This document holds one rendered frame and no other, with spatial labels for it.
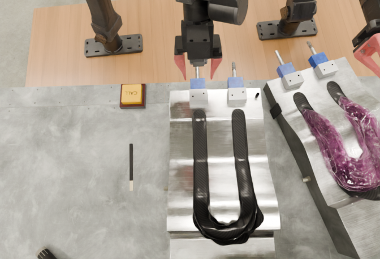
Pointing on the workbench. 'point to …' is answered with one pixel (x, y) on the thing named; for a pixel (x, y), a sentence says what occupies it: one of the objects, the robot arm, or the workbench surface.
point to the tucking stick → (131, 167)
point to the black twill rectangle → (275, 111)
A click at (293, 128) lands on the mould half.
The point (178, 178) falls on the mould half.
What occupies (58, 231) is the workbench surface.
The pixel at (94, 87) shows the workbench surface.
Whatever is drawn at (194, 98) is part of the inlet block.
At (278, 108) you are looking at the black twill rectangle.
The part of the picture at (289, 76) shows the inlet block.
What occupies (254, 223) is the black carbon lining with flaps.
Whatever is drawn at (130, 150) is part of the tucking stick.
